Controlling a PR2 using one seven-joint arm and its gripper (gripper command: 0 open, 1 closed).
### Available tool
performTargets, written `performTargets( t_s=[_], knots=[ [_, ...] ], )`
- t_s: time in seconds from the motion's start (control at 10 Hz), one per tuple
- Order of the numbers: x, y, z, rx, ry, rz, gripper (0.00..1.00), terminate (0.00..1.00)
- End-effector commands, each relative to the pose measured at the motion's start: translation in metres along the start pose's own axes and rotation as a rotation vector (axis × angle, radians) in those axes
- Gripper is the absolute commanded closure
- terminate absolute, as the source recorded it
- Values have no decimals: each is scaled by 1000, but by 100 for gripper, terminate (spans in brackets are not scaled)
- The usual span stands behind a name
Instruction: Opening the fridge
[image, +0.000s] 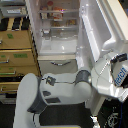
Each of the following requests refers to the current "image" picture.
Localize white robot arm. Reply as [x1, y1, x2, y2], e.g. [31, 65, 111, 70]
[13, 69, 93, 128]

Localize white fridge body with drawers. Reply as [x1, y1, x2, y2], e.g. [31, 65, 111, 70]
[26, 0, 79, 76]

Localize food items inside fridge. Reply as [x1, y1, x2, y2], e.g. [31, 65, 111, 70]
[39, 0, 79, 28]

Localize wooden drawer cabinet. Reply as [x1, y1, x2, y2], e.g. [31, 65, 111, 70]
[0, 17, 40, 95]

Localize grey box on cabinet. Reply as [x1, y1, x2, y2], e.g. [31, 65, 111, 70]
[0, 6, 27, 17]

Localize upper fridge drawer handle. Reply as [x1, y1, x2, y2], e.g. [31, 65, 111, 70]
[50, 61, 71, 66]

